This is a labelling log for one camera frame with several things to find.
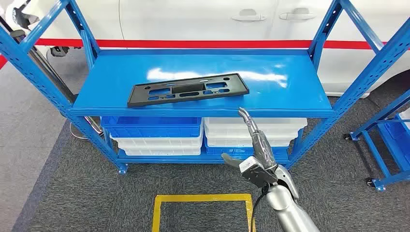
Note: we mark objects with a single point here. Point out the blue metal shelf rack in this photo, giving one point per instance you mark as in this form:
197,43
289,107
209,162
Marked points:
288,93

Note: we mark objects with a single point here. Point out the red barrier belt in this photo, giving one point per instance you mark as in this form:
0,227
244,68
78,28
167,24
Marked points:
192,44

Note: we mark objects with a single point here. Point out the blue metal shelf cart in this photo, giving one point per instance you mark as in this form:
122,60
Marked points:
394,179

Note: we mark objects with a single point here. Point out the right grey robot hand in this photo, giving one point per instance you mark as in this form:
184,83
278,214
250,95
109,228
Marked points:
264,150

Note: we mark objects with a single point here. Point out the white car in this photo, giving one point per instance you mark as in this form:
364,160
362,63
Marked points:
192,19

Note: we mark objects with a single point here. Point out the black plastic frame part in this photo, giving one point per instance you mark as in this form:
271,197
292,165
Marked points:
136,96

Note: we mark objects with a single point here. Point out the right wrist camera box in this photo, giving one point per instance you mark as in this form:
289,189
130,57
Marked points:
256,174

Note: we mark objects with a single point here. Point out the black barrier belt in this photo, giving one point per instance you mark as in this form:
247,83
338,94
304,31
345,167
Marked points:
7,24

